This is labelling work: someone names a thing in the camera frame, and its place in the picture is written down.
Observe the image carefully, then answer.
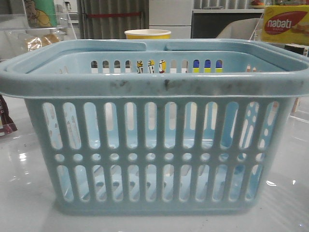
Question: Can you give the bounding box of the plate of fruit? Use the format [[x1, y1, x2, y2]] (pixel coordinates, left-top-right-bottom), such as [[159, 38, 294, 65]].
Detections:
[[250, 0, 265, 9]]

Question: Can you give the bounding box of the clear acrylic display shelf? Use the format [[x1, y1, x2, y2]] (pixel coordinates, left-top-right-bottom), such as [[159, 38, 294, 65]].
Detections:
[[0, 0, 79, 61]]

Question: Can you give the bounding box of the red peanut snack bag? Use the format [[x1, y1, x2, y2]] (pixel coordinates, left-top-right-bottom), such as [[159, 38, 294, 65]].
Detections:
[[0, 95, 17, 136]]

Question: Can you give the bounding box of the grey armchair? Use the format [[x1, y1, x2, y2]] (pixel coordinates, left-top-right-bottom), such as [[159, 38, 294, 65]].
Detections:
[[216, 18, 263, 40]]

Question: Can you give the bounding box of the packaged yellow bread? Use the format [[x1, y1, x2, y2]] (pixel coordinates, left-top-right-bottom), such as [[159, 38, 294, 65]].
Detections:
[[17, 33, 61, 52]]

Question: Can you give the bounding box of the yellow popcorn cup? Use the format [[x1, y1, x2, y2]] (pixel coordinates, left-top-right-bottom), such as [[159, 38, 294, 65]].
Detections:
[[124, 29, 171, 73]]

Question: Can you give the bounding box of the light blue plastic basket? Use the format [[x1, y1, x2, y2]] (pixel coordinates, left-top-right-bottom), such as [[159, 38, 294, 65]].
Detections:
[[0, 39, 309, 215]]

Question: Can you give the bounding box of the yellow nabati wafer box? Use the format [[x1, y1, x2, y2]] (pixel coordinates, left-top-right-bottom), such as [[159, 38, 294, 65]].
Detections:
[[261, 5, 309, 45]]

